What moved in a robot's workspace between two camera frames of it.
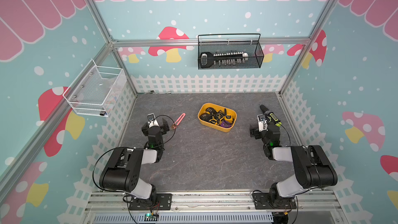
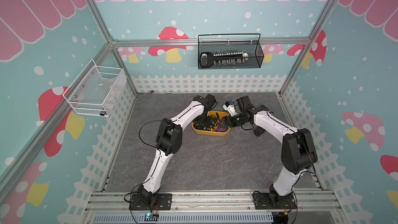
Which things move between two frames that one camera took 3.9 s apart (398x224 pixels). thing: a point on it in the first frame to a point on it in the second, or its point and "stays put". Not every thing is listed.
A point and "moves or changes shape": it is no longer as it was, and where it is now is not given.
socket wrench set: (208, 59) stays put
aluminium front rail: (303, 202) stays put
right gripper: (257, 136) to (229, 123)
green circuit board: (148, 217) stays put
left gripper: (165, 127) to (207, 123)
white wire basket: (90, 93) stays put
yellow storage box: (217, 108) moves or changes shape
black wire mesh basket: (235, 51) stays put
